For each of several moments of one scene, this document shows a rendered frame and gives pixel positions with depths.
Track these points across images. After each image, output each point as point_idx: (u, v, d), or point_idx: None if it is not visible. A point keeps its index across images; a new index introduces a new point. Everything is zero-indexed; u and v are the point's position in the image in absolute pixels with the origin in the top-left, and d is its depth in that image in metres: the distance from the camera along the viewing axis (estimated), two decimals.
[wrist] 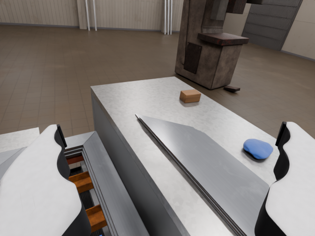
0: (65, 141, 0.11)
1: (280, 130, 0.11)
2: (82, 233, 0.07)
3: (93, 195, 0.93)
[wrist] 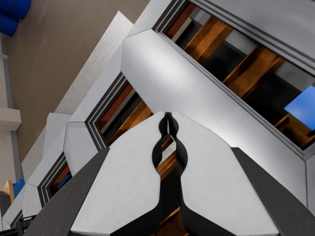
0: (167, 129, 0.12)
1: (168, 121, 0.12)
2: (150, 226, 0.07)
3: (236, 42, 0.66)
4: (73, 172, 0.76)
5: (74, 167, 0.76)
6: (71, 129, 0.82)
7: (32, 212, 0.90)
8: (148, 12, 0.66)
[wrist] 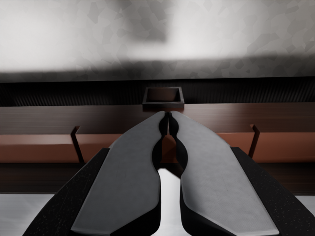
0: (167, 129, 0.12)
1: (168, 121, 0.12)
2: (150, 226, 0.07)
3: None
4: None
5: None
6: None
7: None
8: None
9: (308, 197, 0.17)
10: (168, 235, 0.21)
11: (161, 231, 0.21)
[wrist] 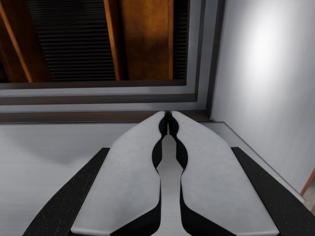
0: (167, 129, 0.12)
1: (168, 120, 0.12)
2: (150, 226, 0.07)
3: None
4: None
5: None
6: None
7: None
8: None
9: None
10: None
11: None
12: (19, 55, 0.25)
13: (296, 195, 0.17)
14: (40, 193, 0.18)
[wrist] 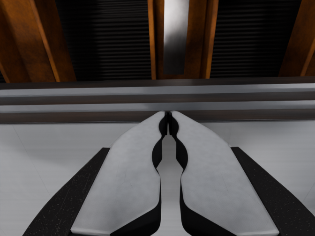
0: (167, 129, 0.12)
1: (168, 120, 0.12)
2: (150, 226, 0.07)
3: None
4: (16, 235, 0.23)
5: (1, 230, 0.22)
6: None
7: None
8: None
9: None
10: None
11: None
12: (210, 49, 0.24)
13: None
14: (308, 194, 0.17)
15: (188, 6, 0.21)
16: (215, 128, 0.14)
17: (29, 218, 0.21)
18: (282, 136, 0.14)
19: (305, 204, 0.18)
